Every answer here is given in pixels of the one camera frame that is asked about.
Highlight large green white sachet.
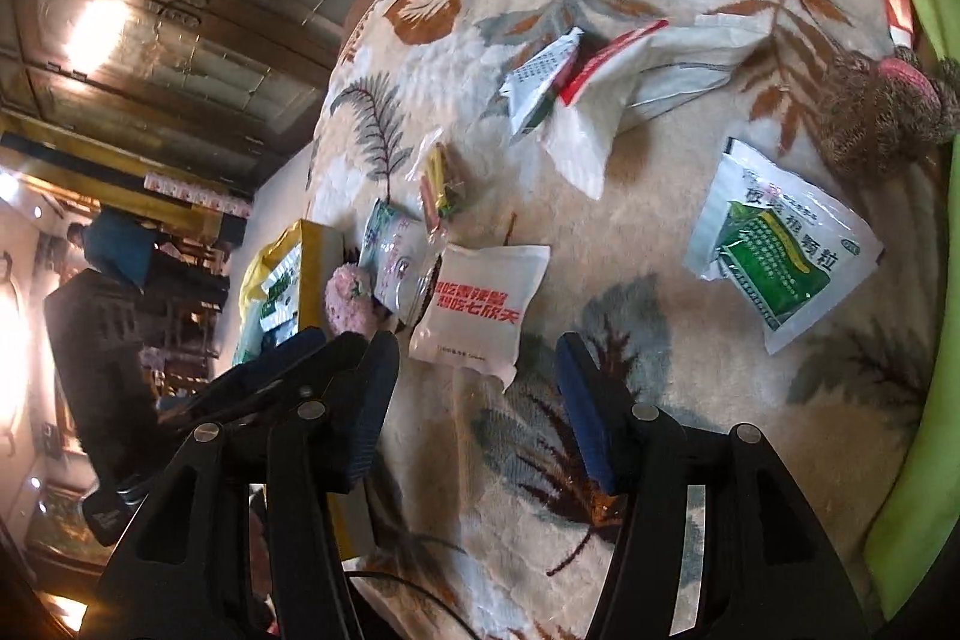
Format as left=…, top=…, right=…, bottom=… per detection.
left=682, top=137, right=886, bottom=356

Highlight pink plush toy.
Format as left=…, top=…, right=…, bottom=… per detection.
left=324, top=263, right=383, bottom=335

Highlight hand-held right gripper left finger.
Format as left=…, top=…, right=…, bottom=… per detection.
left=90, top=331, right=402, bottom=640

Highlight brown knitted sock bundle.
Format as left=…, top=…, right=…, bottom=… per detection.
left=814, top=46, right=960, bottom=180

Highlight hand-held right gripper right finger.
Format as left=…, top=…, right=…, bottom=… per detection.
left=555, top=331, right=871, bottom=640

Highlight stack of red white boxes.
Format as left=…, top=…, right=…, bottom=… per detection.
left=142, top=171, right=252, bottom=220

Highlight lime green quilt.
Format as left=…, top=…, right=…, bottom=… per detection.
left=566, top=0, right=960, bottom=626

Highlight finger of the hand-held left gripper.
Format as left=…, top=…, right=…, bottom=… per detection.
left=157, top=334, right=368, bottom=431
left=199, top=326, right=327, bottom=401

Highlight black cable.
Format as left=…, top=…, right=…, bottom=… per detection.
left=345, top=572, right=481, bottom=640

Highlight wooden chair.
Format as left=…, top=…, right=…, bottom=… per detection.
left=142, top=250, right=233, bottom=401

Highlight wooden glass doors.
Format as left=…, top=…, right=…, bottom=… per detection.
left=0, top=0, right=451, bottom=176

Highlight red white small item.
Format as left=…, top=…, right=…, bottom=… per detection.
left=881, top=0, right=916, bottom=45

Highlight small green white sachet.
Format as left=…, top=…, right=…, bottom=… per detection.
left=501, top=26, right=586, bottom=142

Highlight yellow cardboard box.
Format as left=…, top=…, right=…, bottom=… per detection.
left=232, top=218, right=376, bottom=562

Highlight clear candy packet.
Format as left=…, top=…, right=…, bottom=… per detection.
left=409, top=130, right=470, bottom=236

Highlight white bag red stripe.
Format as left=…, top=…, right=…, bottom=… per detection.
left=540, top=17, right=671, bottom=202

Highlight white red print wipe packet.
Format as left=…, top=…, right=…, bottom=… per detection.
left=407, top=244, right=552, bottom=393

